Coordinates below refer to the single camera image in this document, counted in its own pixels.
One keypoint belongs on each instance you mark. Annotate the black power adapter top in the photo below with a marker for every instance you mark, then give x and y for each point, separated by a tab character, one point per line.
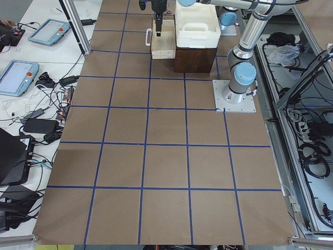
87	22

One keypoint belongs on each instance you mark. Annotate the blue teach pendant lower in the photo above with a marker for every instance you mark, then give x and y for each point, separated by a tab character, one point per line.
17	77

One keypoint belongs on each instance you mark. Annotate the dark wooden cabinet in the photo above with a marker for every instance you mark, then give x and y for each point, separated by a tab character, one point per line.
194	60

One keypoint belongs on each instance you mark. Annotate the black power brick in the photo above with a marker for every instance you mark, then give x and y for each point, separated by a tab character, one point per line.
40	126

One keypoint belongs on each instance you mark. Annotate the blue teach pendant upper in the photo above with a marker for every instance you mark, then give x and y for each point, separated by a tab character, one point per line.
50	32

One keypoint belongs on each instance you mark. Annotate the white drawer handle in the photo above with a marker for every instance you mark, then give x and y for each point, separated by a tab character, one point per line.
148	37

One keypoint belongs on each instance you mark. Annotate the aluminium frame post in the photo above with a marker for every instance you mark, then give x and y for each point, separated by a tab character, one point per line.
74	20

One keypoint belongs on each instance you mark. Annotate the black cloth bundle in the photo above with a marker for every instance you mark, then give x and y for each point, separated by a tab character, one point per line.
281	39

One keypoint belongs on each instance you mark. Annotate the blue teach pendant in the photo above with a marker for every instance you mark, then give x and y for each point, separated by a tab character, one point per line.
50	32
17	77

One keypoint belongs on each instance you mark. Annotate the light wooden drawer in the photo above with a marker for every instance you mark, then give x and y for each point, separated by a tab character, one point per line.
164	46

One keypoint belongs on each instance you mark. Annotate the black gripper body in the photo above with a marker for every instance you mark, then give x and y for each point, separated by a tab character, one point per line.
158	5

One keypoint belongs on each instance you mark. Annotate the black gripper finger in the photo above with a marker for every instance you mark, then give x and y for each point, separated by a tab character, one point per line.
158	22

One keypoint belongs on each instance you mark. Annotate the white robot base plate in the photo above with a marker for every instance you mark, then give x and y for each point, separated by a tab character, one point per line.
230	102

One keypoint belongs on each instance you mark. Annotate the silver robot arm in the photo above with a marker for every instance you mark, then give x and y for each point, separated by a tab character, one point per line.
243	73
227	17

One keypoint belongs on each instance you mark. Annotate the person hand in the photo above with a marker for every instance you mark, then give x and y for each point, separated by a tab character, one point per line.
8	23

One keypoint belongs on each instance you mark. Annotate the black laptop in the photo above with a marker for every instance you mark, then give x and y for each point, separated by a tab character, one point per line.
16	153

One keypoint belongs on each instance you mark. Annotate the white crumpled cloth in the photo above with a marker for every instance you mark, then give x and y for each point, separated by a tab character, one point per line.
284	55

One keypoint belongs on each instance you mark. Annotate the white plastic tray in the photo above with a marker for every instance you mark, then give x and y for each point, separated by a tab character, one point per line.
196	26

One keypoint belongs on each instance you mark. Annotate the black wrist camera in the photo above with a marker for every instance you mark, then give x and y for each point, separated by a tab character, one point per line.
142	4

